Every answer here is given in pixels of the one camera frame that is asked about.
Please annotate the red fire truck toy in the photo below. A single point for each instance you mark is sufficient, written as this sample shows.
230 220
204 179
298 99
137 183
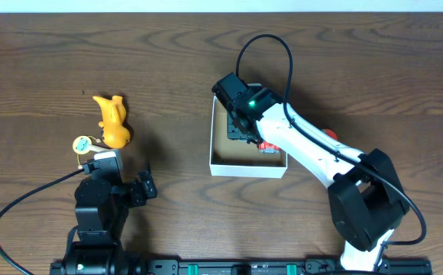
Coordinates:
268 148

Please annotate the yellow round rattle toy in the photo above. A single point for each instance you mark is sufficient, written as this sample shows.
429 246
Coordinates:
84 144

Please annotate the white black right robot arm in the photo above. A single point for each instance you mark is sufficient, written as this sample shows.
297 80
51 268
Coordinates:
366 198

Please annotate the red ball toy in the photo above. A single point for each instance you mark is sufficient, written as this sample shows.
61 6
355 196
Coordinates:
330 133

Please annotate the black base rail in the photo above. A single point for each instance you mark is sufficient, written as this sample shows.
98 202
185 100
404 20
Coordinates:
305 267

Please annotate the orange rubber animal toy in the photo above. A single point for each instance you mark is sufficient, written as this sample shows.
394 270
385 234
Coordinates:
114 133

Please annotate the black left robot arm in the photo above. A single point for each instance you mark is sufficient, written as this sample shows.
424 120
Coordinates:
102 206

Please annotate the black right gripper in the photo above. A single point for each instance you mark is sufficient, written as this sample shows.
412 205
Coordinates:
234 117

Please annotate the white cardboard box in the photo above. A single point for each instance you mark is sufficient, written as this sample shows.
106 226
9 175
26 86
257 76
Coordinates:
235 158

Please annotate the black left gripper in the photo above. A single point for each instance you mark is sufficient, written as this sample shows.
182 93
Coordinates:
142 187

